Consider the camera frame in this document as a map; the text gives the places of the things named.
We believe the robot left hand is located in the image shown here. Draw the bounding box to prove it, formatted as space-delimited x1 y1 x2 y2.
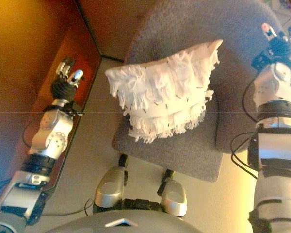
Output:
50 57 86 100

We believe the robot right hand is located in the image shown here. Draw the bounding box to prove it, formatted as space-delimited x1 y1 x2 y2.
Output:
260 23 291 58

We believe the white fringed cushion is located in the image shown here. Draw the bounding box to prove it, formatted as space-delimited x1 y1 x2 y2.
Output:
104 39 224 144

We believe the brown wooden wardrobe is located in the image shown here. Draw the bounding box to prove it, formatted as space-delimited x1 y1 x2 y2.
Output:
0 0 103 216

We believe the grey upholstered armchair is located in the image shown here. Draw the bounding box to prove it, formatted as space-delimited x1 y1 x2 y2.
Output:
111 0 286 183

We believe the silver robot left leg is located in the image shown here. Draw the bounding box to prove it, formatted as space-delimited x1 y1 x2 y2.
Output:
93 154 129 210

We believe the silver robot leg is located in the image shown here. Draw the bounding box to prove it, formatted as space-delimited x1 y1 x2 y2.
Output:
157 169 188 217
93 154 129 210

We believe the grey robot torso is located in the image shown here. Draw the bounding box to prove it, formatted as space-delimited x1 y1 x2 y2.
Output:
45 210 202 233

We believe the silver robot right leg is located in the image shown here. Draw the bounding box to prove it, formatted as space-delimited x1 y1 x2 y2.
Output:
157 169 188 217

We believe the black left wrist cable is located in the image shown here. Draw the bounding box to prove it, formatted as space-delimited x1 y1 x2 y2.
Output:
22 118 46 149

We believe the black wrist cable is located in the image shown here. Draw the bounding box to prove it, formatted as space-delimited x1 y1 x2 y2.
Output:
229 79 260 181
22 118 46 149

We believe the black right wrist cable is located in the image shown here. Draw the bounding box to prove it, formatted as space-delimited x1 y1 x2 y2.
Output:
229 79 260 181

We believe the thin black floor cable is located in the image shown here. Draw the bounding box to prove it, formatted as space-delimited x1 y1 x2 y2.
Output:
42 198 96 217

